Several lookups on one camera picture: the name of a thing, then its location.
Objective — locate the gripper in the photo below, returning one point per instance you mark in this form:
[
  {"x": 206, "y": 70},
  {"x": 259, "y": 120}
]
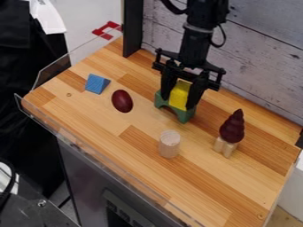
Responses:
[{"x": 189, "y": 65}]

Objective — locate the yellow cube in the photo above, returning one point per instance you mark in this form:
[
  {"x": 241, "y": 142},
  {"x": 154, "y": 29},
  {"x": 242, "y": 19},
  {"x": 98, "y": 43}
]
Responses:
[{"x": 180, "y": 96}]

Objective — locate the green arch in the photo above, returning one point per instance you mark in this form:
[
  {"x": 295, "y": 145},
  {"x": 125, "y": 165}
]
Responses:
[{"x": 176, "y": 108}]

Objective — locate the natural wooden arch block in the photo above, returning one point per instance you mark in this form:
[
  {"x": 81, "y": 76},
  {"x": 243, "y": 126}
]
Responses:
[{"x": 225, "y": 147}]

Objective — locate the natural wooden cylinder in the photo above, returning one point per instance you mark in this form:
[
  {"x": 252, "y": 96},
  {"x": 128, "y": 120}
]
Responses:
[{"x": 170, "y": 144}]

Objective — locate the dark red egg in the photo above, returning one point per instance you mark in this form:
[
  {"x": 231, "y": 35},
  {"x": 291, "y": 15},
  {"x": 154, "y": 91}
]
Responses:
[{"x": 122, "y": 101}]

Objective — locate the dark red swirl cone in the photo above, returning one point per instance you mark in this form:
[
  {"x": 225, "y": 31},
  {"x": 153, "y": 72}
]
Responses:
[{"x": 232, "y": 127}]

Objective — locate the blue wedge block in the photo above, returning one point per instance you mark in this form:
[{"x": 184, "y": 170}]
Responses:
[{"x": 97, "y": 83}]

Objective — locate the black post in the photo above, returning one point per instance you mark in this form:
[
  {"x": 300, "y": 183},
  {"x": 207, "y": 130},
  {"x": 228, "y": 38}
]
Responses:
[{"x": 132, "y": 27}]

